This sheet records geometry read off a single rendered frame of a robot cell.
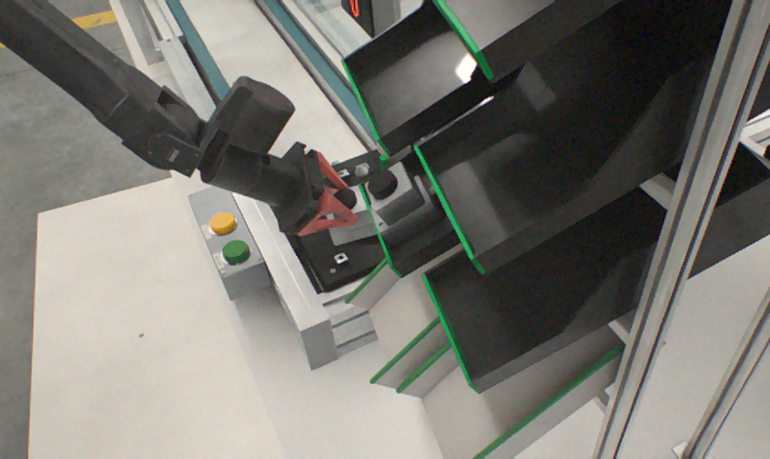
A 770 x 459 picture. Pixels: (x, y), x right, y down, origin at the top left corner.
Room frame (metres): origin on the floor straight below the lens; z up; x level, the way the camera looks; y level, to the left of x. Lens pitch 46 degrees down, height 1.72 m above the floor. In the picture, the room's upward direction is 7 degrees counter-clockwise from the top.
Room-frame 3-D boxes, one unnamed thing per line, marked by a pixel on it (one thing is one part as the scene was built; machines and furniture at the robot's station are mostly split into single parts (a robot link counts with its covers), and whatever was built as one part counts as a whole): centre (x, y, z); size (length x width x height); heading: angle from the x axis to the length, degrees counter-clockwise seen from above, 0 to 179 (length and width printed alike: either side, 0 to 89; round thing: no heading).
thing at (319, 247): (0.78, 0.02, 0.96); 0.24 x 0.24 x 0.02; 21
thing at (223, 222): (0.79, 0.25, 0.96); 0.04 x 0.04 x 0.02
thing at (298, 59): (1.07, 0.10, 0.91); 0.84 x 0.28 x 0.10; 21
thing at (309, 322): (0.99, 0.26, 0.91); 0.89 x 0.06 x 0.11; 21
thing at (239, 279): (0.79, 0.25, 0.93); 0.21 x 0.07 x 0.06; 21
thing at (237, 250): (0.72, 0.22, 0.96); 0.04 x 0.04 x 0.02
